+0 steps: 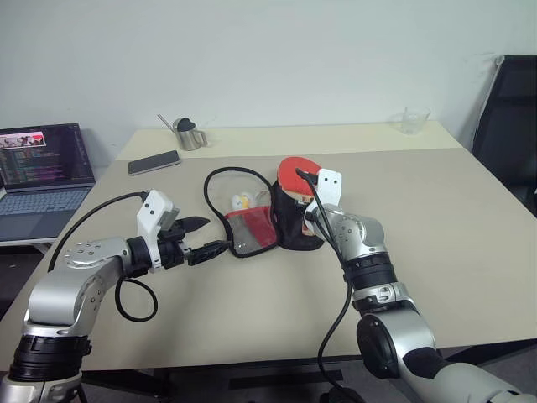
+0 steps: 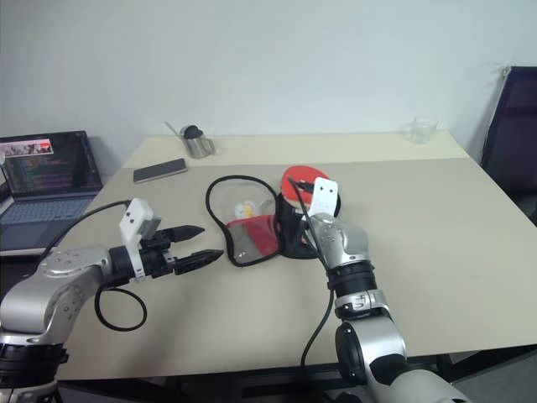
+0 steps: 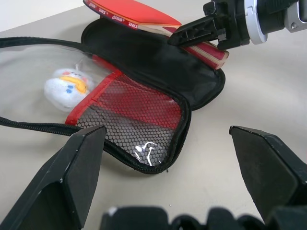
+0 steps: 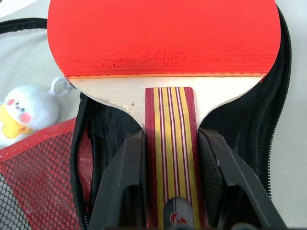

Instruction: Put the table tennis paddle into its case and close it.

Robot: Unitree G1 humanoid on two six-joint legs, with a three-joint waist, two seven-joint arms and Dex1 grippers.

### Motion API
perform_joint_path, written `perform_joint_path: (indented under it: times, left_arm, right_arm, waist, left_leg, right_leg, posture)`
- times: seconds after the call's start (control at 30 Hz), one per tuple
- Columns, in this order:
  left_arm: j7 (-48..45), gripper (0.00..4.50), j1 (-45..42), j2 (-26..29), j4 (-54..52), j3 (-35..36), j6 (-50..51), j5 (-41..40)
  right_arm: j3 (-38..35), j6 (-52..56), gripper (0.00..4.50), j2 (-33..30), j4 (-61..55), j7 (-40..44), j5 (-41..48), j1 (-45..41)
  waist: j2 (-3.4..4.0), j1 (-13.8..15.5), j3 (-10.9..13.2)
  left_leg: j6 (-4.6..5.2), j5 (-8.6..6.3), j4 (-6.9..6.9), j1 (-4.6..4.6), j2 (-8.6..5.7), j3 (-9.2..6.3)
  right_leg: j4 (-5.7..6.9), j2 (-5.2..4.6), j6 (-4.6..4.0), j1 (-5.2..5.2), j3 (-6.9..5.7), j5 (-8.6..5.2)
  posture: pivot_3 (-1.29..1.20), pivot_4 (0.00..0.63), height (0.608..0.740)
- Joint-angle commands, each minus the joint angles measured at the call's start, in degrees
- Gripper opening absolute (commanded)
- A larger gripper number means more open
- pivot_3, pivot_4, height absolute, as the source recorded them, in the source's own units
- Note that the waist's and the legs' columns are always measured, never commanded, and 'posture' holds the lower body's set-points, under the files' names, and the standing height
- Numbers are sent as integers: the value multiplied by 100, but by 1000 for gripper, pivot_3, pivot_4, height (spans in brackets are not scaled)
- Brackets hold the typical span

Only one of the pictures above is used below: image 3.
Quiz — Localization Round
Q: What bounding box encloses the red table tennis paddle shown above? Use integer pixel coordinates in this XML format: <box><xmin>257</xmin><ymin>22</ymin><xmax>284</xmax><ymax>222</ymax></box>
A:
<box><xmin>83</xmin><ymin>0</ymin><xmax>230</xmax><ymax>70</ymax></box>

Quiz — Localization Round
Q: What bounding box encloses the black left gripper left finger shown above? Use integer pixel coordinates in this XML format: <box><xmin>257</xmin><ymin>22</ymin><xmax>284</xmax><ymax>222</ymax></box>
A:
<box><xmin>0</xmin><ymin>126</ymin><xmax>107</xmax><ymax>230</ymax></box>

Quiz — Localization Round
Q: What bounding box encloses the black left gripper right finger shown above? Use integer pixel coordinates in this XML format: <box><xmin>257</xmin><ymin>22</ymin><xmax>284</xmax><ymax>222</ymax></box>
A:
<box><xmin>229</xmin><ymin>126</ymin><xmax>307</xmax><ymax>223</ymax></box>

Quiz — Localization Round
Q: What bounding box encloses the white plush charm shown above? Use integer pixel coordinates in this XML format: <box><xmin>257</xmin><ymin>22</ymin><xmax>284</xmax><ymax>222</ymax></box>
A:
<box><xmin>44</xmin><ymin>68</ymin><xmax>95</xmax><ymax>113</ymax></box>

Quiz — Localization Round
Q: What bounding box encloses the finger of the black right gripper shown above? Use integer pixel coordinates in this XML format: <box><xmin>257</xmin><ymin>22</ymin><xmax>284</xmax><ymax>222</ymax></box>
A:
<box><xmin>167</xmin><ymin>14</ymin><xmax>224</xmax><ymax>47</ymax></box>

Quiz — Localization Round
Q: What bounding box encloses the black and red paddle case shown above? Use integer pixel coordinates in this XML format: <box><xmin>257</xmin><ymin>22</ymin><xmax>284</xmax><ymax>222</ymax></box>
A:
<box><xmin>0</xmin><ymin>18</ymin><xmax>226</xmax><ymax>174</ymax></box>

